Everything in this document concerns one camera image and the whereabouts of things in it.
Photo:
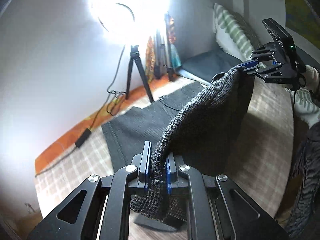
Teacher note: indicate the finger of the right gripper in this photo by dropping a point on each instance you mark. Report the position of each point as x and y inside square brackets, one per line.
[251, 70]
[248, 64]

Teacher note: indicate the grey houndstooth shorts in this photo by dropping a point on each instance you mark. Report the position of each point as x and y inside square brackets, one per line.
[201, 124]

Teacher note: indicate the gloved right hand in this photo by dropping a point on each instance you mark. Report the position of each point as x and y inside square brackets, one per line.
[312, 79]

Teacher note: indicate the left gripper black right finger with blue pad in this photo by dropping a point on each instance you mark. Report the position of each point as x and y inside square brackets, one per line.
[216, 207]

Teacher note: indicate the green striped white pillow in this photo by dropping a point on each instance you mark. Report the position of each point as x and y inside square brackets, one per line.
[238, 39]

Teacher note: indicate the zebra striped clothing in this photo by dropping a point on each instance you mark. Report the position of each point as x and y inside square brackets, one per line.
[306, 164]

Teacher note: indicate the teal hanging cloth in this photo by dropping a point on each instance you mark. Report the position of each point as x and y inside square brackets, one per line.
[175, 59]

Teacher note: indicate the orange patterned hanging cloth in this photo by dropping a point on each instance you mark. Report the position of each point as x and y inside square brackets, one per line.
[150, 60]

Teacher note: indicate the white ring light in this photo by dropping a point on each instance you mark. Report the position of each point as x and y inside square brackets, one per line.
[129, 22]

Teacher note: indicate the folded dark garment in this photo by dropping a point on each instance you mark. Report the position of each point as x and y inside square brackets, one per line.
[203, 67]

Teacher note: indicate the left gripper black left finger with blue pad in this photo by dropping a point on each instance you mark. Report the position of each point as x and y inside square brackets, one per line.
[99, 206]

